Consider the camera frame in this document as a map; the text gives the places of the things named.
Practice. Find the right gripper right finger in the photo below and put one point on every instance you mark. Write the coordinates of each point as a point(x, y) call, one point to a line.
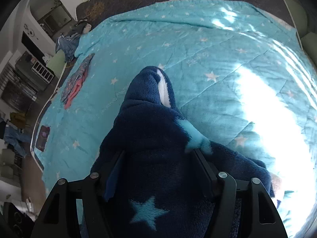
point(236, 201)

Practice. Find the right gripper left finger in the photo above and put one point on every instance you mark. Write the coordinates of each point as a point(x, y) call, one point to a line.
point(58, 216)

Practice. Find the navy fleece star pajama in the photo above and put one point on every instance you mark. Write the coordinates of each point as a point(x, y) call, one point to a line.
point(155, 190)

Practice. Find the folded floral pink clothes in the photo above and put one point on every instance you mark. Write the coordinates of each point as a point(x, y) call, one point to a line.
point(75, 82)

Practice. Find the pile of denim clothes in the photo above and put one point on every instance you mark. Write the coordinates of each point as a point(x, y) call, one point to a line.
point(68, 43)

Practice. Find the small dark booklet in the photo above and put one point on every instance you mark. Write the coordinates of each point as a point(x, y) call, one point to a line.
point(42, 138)

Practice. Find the turquoise star quilt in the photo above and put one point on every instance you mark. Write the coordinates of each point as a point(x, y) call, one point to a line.
point(282, 135)

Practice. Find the white shelf rack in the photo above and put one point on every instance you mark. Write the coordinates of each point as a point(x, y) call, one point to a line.
point(43, 72)

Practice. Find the green pillow left side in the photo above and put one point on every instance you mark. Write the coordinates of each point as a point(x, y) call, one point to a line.
point(56, 63)

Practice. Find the green pillow near curtain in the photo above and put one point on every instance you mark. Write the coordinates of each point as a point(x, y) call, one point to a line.
point(309, 43)

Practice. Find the green pillow at headboard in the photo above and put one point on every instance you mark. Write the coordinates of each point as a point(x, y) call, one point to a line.
point(299, 16)

